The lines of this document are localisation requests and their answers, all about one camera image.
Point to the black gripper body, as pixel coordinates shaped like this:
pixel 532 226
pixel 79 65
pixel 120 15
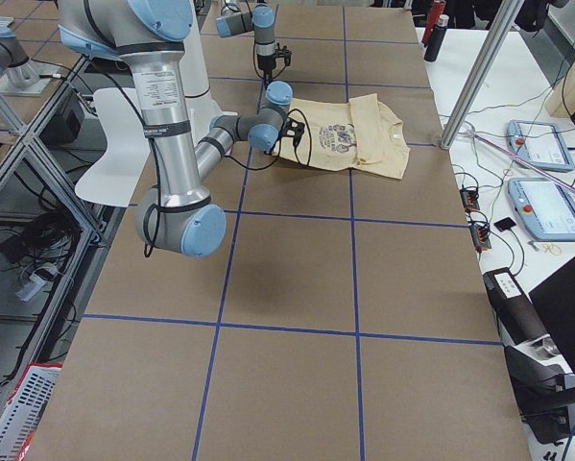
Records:
pixel 275 140
pixel 266 62

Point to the yellow long sleeve shirt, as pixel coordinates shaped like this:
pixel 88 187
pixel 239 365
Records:
pixel 363 134

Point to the black water bottle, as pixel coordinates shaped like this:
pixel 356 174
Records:
pixel 436 38

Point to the reacher grabber stick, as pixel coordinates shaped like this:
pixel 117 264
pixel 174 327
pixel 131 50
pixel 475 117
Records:
pixel 521 161

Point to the red water bottle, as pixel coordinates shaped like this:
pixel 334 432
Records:
pixel 436 10

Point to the white plastic chair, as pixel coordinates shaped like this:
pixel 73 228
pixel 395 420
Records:
pixel 112 179

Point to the upper blue teach pendant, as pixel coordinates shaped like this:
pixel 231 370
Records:
pixel 540 144

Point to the blue teach pendant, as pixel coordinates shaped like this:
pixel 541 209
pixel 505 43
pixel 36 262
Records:
pixel 545 209
pixel 540 144

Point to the lower blue teach pendant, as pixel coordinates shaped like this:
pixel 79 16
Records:
pixel 545 209

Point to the black monitor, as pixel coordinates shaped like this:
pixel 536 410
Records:
pixel 554 302

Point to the black desktop device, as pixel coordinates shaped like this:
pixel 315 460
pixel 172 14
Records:
pixel 544 393

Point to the white perforated basket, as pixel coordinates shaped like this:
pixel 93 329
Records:
pixel 24 409

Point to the white camera mast pedestal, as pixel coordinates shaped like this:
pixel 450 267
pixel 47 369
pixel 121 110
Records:
pixel 202 108

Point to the aluminium frame post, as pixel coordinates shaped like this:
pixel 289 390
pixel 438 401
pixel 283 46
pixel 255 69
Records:
pixel 500 27

